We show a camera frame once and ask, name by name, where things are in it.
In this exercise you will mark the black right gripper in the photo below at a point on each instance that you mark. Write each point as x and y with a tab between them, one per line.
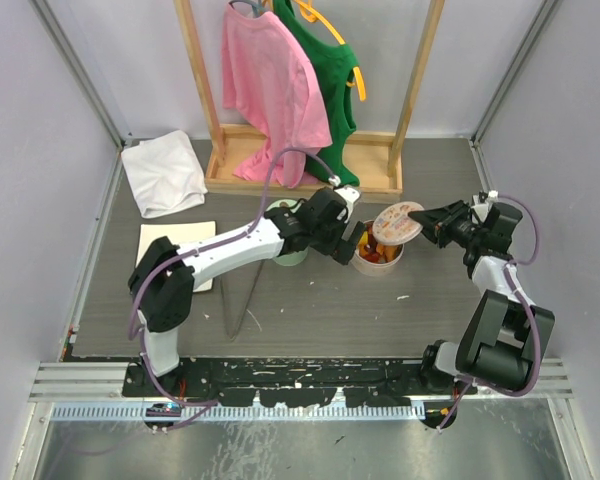
436	220

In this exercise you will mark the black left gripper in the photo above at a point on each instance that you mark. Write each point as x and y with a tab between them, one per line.
344	247

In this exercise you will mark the round silver tin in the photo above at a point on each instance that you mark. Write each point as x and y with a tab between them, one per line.
371	269

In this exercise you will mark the silver embossed tin lid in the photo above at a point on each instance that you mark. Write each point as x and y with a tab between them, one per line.
393	226

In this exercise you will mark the mint green tin canister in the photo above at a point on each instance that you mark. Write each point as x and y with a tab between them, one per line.
295	258

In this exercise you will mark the white square plate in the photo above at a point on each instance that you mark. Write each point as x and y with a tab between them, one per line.
182	233

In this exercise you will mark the white cloth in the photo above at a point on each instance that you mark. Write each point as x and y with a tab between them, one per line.
165	175

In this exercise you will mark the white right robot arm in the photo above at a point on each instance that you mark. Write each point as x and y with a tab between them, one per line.
508	334

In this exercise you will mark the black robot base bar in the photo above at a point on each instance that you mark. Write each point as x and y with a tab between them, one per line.
303	382

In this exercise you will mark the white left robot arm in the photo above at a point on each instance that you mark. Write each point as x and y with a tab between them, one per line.
163	282

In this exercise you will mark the orange fried shrimp piece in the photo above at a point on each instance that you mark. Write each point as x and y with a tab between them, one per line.
391	252

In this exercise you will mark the green t-shirt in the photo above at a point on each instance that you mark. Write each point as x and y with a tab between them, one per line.
333	66

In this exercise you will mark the pink t-shirt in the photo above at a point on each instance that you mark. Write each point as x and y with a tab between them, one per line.
268	78

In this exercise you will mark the grey clothes hanger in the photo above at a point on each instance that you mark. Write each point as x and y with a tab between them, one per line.
257	7

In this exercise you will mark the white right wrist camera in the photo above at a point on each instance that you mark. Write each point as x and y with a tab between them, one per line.
481	204

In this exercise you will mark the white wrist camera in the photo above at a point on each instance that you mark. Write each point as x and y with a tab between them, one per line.
348	193
481	204

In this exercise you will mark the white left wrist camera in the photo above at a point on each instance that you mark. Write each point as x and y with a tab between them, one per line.
348	193

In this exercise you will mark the aluminium corner frame post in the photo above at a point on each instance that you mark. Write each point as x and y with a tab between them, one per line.
537	26

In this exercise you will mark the white slotted cable duct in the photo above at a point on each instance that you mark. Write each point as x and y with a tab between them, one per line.
168	412

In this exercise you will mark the left aluminium frame post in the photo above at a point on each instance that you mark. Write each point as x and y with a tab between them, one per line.
77	68

